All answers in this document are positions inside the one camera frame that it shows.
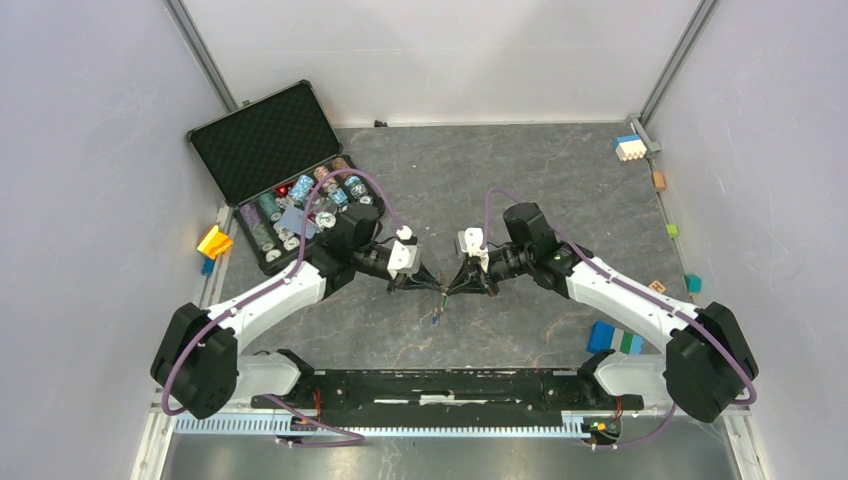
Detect teal small block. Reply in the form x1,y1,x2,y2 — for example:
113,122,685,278
684,273,702,294

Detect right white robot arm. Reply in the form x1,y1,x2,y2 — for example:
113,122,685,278
447,203,759,423

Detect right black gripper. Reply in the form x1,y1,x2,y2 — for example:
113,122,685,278
446,245,533,298

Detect black poker chip case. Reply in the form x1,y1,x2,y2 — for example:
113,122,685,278
187,80,386,277

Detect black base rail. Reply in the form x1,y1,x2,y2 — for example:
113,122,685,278
282,368,645,428

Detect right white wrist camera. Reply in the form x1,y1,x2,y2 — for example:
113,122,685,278
455,227,488,258

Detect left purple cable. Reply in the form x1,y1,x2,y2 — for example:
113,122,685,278
160,168,407,449

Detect small blue block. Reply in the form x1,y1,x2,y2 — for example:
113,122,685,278
201,258,215,277

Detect purple cable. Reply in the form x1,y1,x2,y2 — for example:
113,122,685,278
160,168,407,449
482,188,758,450

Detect blue white toy brick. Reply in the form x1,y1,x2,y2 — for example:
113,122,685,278
615,134,648,162

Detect grey slotted cable duct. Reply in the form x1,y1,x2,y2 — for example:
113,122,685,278
174,411,590,440

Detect metal key organizer plate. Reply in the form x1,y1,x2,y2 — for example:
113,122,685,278
434,287,448,316

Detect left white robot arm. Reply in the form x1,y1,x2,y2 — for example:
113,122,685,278
150,204,442,419

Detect blue green brick stack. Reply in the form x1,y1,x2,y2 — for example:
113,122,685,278
586,321,645,355

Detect small orange patterned block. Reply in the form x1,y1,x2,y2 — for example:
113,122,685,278
648,280,667,293

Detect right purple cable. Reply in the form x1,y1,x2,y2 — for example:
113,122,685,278
482,188,758,450

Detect yellow orange toy block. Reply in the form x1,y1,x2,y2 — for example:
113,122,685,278
196,224,233,260

